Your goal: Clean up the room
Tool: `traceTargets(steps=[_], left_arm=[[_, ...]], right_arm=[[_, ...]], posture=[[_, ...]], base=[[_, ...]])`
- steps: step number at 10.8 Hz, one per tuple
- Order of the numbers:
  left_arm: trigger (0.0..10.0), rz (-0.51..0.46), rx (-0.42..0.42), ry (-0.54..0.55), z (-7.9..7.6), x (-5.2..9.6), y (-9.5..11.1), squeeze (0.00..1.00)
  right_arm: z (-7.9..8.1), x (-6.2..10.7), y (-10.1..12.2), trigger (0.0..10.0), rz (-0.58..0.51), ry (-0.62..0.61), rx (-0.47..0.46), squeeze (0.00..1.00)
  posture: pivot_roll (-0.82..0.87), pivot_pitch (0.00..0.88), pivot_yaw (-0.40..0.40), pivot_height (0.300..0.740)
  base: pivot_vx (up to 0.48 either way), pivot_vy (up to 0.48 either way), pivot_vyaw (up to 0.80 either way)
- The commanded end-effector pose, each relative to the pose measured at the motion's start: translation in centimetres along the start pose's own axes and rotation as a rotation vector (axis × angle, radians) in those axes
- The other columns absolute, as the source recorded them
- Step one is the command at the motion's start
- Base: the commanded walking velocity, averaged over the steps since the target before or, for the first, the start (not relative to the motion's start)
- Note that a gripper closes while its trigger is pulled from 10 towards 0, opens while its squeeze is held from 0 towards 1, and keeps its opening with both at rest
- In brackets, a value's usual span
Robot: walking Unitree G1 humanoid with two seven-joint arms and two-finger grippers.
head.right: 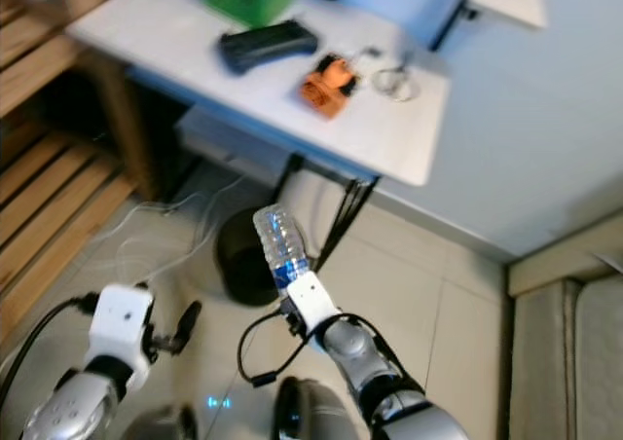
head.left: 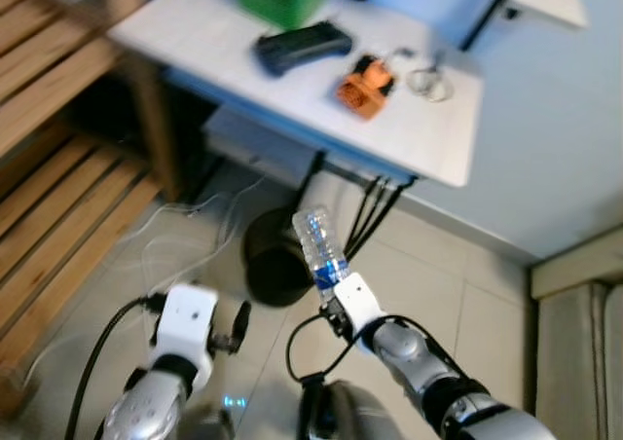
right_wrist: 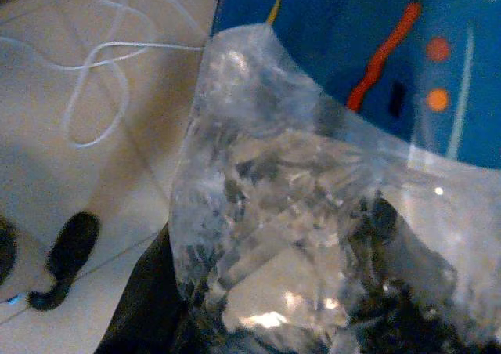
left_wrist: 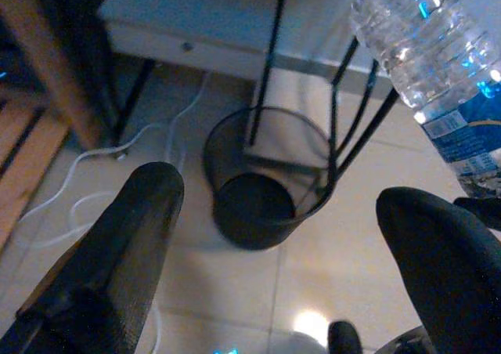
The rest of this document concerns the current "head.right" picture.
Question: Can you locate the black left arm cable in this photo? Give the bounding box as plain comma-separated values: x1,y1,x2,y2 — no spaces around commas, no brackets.
19,296,100,431

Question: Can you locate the wooden slatted shelf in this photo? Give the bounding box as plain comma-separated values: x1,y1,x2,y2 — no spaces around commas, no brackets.
0,0,160,348

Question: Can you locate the grey right robot leg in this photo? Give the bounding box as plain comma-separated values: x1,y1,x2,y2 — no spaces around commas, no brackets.
271,376,359,440

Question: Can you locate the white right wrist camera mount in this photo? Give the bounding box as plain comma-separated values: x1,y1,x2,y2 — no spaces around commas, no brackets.
287,270,344,334

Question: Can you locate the orange and black gadget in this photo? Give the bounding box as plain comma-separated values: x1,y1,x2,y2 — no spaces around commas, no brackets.
299,55,360,121

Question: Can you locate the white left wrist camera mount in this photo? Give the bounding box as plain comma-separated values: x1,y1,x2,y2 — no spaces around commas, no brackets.
86,283,156,370

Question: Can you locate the grey robot leg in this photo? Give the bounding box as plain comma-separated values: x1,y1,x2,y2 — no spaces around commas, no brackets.
127,403,191,440
271,376,359,440

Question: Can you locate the grey left robot leg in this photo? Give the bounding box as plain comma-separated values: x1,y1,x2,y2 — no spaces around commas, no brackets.
127,403,191,440

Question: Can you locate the grey under-table drawer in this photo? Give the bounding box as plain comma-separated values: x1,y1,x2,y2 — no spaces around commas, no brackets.
175,104,298,173

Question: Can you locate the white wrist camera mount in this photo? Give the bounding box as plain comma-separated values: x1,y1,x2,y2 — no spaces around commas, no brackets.
86,283,156,370
287,270,344,334

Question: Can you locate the clear plastic water bottle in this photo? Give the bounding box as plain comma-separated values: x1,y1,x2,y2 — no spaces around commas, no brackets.
252,204,312,292

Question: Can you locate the white table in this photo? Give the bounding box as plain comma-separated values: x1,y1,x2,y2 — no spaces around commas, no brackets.
65,0,452,187

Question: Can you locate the black oblong device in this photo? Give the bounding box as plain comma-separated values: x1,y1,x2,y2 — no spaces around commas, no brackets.
219,18,320,76

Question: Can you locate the round black bin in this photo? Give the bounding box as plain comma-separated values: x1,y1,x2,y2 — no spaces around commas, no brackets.
215,206,290,309

